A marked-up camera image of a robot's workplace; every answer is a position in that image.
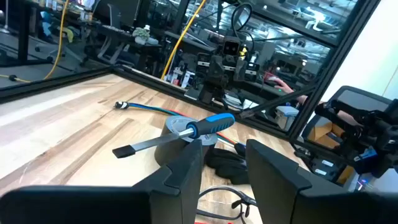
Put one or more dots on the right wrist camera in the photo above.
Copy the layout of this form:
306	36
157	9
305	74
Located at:
231	46

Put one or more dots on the black jointed device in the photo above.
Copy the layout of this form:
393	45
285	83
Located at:
373	133

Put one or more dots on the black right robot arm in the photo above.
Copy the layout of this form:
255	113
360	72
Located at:
210	95

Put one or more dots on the black grey work glove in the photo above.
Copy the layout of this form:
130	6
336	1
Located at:
227	165

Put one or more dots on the round grey stand base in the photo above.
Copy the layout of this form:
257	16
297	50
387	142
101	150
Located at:
4	30

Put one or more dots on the person's hand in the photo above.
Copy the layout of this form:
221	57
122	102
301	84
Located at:
284	86

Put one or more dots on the black desk stand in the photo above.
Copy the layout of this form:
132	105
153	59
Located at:
23	31

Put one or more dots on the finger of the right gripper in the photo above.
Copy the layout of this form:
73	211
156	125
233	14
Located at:
217	71
242	70

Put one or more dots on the small potted plant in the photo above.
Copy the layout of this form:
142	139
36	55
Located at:
140	35

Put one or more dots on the black computer mouse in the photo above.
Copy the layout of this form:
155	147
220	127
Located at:
272	82

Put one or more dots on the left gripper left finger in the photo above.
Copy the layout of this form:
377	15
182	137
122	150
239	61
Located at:
180	193

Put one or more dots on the grey duct tape roll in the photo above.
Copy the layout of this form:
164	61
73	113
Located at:
168	152

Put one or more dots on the cardboard box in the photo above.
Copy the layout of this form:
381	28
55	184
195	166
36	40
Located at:
320	132

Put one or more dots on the black aluminium table frame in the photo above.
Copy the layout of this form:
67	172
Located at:
335	62

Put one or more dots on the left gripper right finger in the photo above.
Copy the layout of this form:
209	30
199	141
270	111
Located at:
270	193

